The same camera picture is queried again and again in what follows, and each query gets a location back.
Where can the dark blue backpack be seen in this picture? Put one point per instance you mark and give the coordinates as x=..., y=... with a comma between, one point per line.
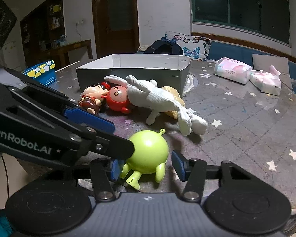
x=163, y=47

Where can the white plush rabbit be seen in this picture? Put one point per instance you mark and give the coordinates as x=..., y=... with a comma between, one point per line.
x=146, y=94

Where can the grey cardboard box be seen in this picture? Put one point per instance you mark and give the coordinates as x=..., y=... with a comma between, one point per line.
x=167, y=70

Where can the dark framed window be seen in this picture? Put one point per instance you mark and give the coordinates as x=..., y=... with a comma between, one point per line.
x=270, y=18

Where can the blue yellow tissue box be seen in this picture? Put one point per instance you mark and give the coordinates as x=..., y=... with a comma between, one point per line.
x=43, y=72

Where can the white refrigerator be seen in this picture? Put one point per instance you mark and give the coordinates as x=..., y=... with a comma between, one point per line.
x=11, y=57

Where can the pink white tissue pack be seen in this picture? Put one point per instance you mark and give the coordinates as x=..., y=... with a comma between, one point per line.
x=233, y=70

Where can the opened pink tissue pack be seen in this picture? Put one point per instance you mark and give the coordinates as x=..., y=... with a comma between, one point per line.
x=267, y=82

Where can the green alien ball toy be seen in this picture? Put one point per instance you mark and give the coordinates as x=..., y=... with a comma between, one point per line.
x=150, y=157

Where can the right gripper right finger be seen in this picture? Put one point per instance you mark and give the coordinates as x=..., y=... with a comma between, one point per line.
x=194, y=172

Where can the wooden side table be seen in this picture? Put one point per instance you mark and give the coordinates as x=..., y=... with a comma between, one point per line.
x=61, y=53

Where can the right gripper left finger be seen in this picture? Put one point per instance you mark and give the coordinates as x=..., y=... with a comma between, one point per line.
x=103, y=171

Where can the butterfly print pillow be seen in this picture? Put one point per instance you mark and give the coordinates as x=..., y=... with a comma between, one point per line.
x=195, y=47

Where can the boy figurine red outfit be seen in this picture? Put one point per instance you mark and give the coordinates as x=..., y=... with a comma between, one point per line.
x=93, y=99

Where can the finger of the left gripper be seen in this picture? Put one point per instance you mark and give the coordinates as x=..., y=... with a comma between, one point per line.
x=110, y=145
x=81, y=116

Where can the dark wall shelf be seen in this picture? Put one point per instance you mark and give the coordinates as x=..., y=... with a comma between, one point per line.
x=40, y=30

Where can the red round toy figure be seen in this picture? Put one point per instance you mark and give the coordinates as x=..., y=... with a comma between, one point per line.
x=117, y=99

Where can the brown wooden door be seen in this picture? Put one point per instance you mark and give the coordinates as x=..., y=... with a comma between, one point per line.
x=115, y=26

